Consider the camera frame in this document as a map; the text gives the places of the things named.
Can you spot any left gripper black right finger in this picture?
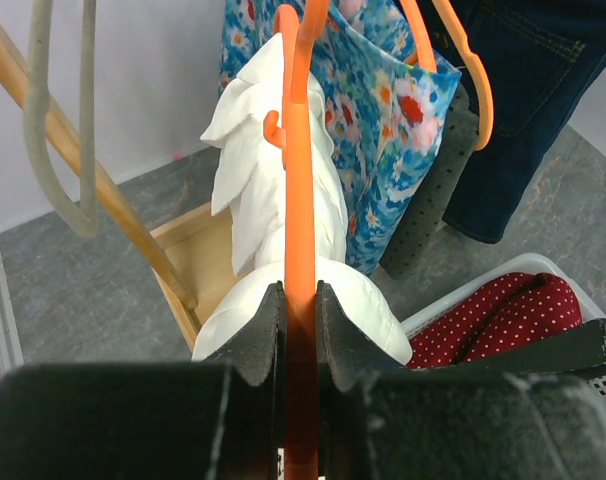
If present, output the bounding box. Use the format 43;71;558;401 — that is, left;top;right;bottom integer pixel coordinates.
316;283;606;479

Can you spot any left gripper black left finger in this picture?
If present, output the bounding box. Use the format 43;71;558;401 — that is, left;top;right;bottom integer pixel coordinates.
0;284;284;479

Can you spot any red polka dot skirt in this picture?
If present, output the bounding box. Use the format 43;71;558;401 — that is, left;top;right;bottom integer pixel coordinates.
407;272;583;370

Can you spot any white blouse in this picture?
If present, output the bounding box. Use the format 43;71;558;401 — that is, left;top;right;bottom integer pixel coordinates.
192;34;412;364

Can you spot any orange hanger of blouse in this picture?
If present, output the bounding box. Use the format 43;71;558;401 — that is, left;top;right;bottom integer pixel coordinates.
263;1;329;479

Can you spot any blue floral skirt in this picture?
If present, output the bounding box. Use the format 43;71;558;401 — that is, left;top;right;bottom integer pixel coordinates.
202;1;460;275

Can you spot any orange hanger of floral skirt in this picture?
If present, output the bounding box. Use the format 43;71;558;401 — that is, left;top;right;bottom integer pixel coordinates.
400;0;437;73

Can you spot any orange hanger of grey garment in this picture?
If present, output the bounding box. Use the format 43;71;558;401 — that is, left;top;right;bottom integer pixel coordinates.
432;0;494;151

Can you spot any white plastic laundry basket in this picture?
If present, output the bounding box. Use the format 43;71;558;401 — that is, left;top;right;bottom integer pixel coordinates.
401;253;606;405

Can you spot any wooden clothes rack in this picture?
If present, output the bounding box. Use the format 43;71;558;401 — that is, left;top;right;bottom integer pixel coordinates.
0;24;237;346

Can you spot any grey dotted garment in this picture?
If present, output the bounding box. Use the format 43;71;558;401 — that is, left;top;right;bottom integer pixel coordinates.
379;86;479;280

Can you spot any dark denim garment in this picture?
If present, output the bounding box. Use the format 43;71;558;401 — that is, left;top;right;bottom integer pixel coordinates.
444;1;606;244

